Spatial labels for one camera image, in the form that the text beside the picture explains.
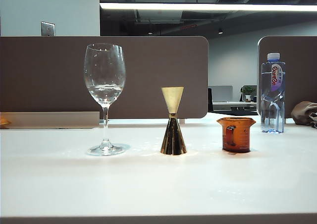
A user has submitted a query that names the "small amber measuring cup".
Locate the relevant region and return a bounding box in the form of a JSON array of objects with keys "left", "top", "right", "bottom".
[{"left": 216, "top": 117, "right": 257, "bottom": 153}]

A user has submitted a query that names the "white background desk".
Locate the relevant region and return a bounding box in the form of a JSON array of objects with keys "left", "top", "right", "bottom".
[{"left": 212, "top": 101, "right": 258, "bottom": 111}]

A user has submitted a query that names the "clear wine glass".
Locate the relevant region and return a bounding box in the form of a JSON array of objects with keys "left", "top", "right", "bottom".
[{"left": 83, "top": 43, "right": 131, "bottom": 157}]

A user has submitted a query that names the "clear plastic water bottle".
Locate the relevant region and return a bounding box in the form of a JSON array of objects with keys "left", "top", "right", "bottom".
[{"left": 261, "top": 52, "right": 287, "bottom": 134}]

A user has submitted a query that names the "brown desk divider white-edged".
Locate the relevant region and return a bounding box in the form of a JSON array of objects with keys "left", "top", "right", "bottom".
[{"left": 257, "top": 35, "right": 317, "bottom": 119}]

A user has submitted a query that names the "wide brown desk divider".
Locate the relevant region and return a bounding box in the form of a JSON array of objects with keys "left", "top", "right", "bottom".
[{"left": 0, "top": 36, "right": 210, "bottom": 119}]

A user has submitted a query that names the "beige crumpled cloth bag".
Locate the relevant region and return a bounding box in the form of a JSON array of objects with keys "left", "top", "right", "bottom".
[{"left": 290, "top": 101, "right": 317, "bottom": 128}]

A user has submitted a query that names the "small potted green plant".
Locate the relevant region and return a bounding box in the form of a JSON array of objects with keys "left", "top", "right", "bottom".
[{"left": 241, "top": 85, "right": 257, "bottom": 103}]

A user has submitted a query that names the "long ceiling strip light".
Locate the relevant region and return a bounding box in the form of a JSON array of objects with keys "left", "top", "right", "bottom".
[{"left": 100, "top": 2, "right": 317, "bottom": 12}]

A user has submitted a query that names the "gold double jigger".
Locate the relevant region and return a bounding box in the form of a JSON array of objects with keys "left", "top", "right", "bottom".
[{"left": 159, "top": 86, "right": 188, "bottom": 156}]

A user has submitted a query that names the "metal wall switch plate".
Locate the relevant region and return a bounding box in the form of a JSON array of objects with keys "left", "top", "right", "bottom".
[{"left": 41, "top": 21, "right": 56, "bottom": 37}]

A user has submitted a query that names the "grey background desk screen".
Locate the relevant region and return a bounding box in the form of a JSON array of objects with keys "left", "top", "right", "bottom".
[{"left": 209, "top": 85, "right": 234, "bottom": 102}]

